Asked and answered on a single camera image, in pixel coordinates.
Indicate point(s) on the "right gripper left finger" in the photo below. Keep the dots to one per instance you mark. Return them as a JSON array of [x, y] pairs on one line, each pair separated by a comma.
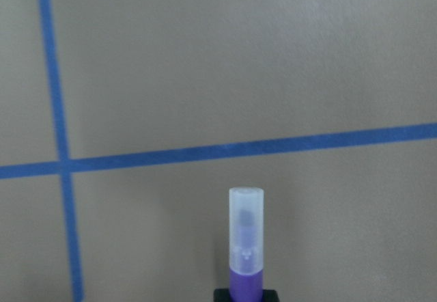
[[221, 295]]

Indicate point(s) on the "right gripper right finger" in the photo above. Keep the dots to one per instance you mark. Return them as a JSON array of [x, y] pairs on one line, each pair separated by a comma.
[[269, 296]]

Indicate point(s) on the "purple marker pen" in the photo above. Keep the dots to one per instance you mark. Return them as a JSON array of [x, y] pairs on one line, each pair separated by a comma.
[[246, 243]]

